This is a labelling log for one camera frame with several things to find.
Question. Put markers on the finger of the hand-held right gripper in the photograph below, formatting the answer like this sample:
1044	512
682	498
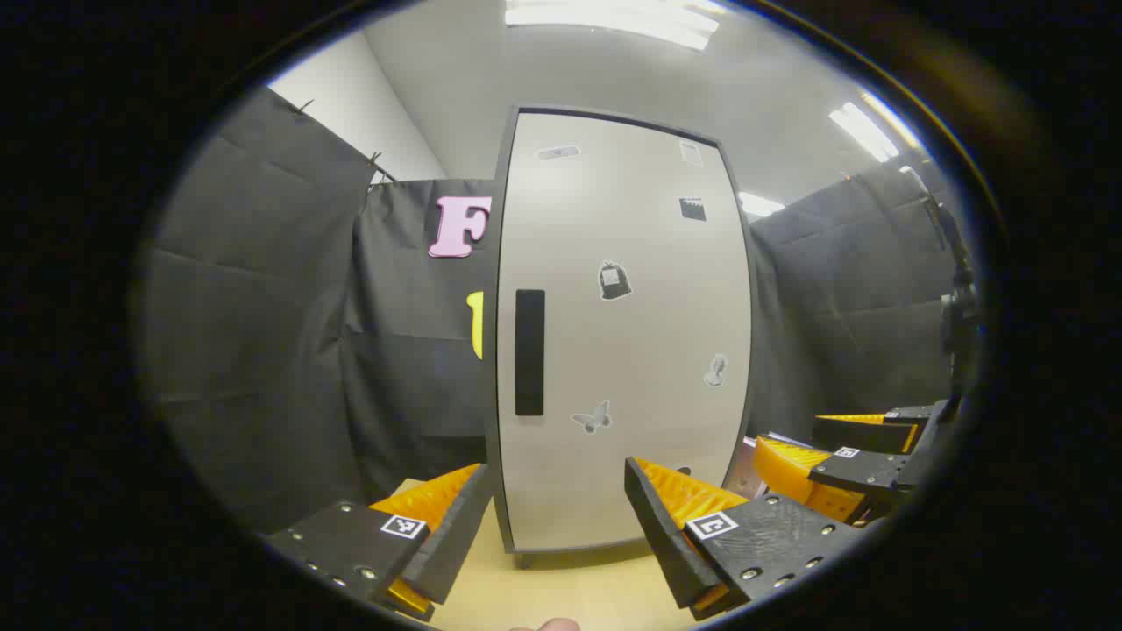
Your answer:
863	473
863	436

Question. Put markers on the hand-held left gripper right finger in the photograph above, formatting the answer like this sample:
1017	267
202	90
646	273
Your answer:
666	535

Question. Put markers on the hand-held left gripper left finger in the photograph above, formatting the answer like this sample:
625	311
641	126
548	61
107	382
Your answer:
447	535

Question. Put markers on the dark grey cabinet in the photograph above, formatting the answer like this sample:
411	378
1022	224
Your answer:
490	394

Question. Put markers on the ceiling light panel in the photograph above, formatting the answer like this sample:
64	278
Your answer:
761	204
614	22
863	131

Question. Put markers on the black backdrop cloth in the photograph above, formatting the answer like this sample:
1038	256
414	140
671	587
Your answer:
263	307

